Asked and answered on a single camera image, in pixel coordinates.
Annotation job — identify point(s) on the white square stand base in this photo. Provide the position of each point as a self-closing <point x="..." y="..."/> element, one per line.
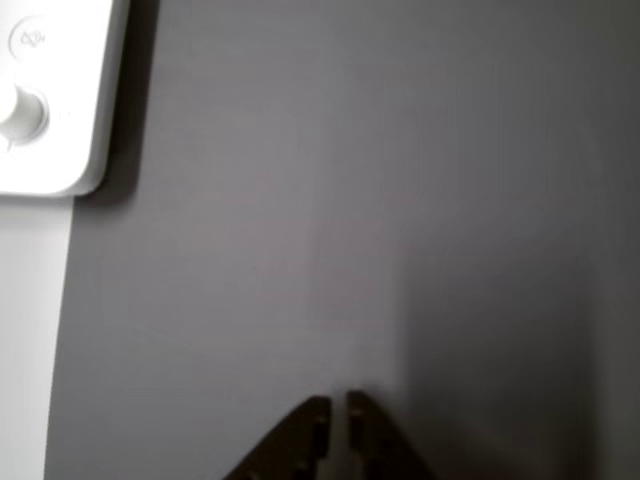
<point x="50" y="75"/>

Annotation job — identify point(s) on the grey table mat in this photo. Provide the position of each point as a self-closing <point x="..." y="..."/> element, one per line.
<point x="350" y="200"/>

